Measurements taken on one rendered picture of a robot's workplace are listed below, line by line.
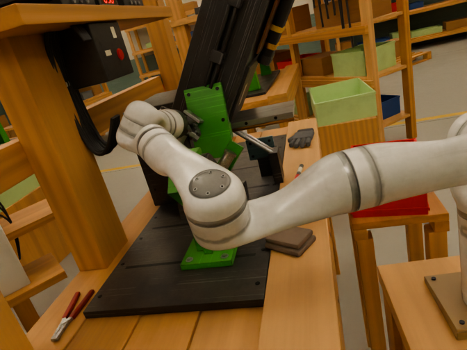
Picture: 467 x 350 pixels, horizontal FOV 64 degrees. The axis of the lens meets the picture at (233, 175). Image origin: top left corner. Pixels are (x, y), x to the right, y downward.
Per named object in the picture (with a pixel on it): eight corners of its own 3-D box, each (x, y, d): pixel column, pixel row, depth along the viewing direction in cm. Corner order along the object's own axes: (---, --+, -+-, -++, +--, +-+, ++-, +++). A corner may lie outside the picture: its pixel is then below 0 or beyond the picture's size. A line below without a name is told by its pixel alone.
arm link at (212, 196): (124, 134, 66) (140, 171, 71) (196, 217, 47) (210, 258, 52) (169, 112, 69) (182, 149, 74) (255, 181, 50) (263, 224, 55)
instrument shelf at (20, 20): (173, 16, 152) (170, 5, 151) (24, 25, 71) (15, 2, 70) (118, 31, 159) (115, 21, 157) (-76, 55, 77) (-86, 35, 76)
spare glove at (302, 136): (292, 135, 170) (291, 129, 169) (316, 131, 166) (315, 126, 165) (284, 151, 153) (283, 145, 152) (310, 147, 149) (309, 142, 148)
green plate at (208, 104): (240, 152, 116) (227, 84, 114) (234, 155, 108) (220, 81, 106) (205, 158, 119) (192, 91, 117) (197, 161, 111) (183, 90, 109)
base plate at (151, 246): (287, 137, 175) (286, 133, 174) (265, 307, 76) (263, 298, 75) (202, 153, 185) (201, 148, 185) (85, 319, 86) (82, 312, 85)
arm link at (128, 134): (107, 139, 78) (130, 169, 69) (122, 100, 76) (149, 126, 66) (137, 146, 83) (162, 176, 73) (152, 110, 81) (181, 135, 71)
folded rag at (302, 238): (317, 239, 90) (315, 229, 88) (299, 258, 84) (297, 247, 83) (283, 232, 96) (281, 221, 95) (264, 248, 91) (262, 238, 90)
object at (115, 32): (135, 71, 115) (119, 20, 110) (110, 81, 100) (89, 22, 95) (100, 80, 118) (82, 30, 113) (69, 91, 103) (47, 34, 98)
